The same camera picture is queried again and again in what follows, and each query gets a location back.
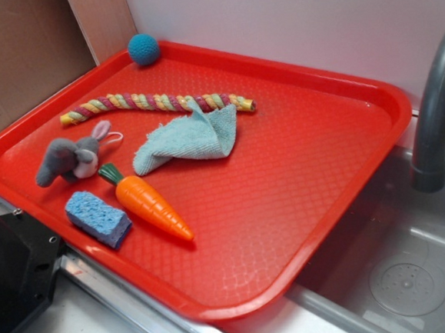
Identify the red plastic tray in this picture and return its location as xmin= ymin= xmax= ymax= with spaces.
xmin=0 ymin=42 xmax=412 ymax=322

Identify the teal knitted ball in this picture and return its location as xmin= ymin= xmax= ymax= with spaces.
xmin=128 ymin=34 xmax=161 ymax=66

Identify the light blue cloth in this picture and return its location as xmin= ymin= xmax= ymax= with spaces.
xmin=133 ymin=101 xmax=237 ymax=176

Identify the blue sponge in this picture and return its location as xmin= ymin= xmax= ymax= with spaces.
xmin=65 ymin=191 xmax=132 ymax=250

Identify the orange plastic carrot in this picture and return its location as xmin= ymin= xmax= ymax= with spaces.
xmin=98 ymin=163 xmax=194 ymax=241

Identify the multicolored braided rope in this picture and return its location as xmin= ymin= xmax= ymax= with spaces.
xmin=58 ymin=82 xmax=258 ymax=129

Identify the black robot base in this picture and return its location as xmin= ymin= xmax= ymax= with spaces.
xmin=0 ymin=202 xmax=64 ymax=333

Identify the brown cardboard panel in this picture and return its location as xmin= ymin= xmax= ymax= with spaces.
xmin=0 ymin=0 xmax=136 ymax=131

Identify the grey toy faucet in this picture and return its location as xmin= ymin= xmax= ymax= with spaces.
xmin=410 ymin=34 xmax=445 ymax=193

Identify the grey plastic sink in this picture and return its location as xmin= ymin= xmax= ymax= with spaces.
xmin=275 ymin=141 xmax=445 ymax=333

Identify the grey plush bunny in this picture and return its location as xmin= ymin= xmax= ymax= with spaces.
xmin=35 ymin=120 xmax=124 ymax=188

